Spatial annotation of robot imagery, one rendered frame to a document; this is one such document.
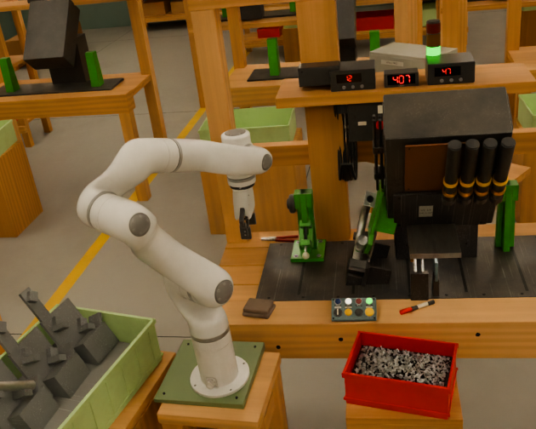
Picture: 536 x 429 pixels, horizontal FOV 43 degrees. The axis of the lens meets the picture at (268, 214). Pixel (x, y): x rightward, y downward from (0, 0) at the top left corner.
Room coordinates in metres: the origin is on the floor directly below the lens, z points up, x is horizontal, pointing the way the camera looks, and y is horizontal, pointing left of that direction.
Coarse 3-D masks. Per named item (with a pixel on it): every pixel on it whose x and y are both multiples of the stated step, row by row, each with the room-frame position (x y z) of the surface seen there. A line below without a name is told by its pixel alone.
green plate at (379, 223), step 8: (384, 184) 2.10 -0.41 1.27; (384, 192) 2.04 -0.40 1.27; (376, 200) 2.12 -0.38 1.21; (384, 200) 2.06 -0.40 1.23; (376, 208) 2.06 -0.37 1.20; (384, 208) 2.06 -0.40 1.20; (376, 216) 2.05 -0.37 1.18; (384, 216) 2.06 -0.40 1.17; (376, 224) 2.06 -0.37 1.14; (384, 224) 2.06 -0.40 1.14; (392, 224) 2.05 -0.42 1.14; (368, 232) 2.10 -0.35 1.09; (384, 232) 2.06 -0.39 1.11; (392, 232) 2.05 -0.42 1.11
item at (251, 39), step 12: (360, 0) 8.86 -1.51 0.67; (372, 0) 8.82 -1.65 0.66; (384, 0) 8.79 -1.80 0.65; (360, 12) 9.35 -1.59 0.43; (372, 12) 9.31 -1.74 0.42; (384, 12) 9.27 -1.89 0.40; (432, 12) 8.75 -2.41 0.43; (360, 24) 8.96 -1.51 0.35; (372, 24) 8.92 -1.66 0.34; (384, 24) 8.88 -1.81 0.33; (252, 36) 9.48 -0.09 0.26; (264, 36) 9.26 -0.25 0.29; (276, 36) 9.22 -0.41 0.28; (360, 36) 8.86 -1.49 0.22; (384, 36) 8.79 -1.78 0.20
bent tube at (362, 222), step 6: (366, 192) 2.16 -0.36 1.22; (372, 192) 2.16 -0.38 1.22; (366, 198) 2.14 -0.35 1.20; (372, 198) 2.16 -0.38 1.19; (366, 204) 2.13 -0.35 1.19; (372, 204) 2.13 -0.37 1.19; (366, 210) 2.19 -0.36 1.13; (360, 216) 2.21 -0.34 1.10; (366, 216) 2.20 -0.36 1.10; (360, 222) 2.20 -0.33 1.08; (366, 222) 2.20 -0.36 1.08; (360, 228) 2.19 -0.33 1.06; (360, 234) 2.17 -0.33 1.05; (354, 252) 2.13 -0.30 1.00; (360, 252) 2.12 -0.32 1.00; (354, 258) 2.11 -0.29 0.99; (360, 258) 2.11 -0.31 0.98
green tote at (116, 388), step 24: (96, 312) 2.01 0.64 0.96; (24, 336) 1.92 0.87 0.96; (48, 336) 2.01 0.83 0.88; (120, 336) 1.98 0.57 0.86; (144, 336) 1.85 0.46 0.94; (120, 360) 1.72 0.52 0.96; (144, 360) 1.83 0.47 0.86; (96, 384) 1.62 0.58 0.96; (120, 384) 1.70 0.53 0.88; (96, 408) 1.59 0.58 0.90; (120, 408) 1.67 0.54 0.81
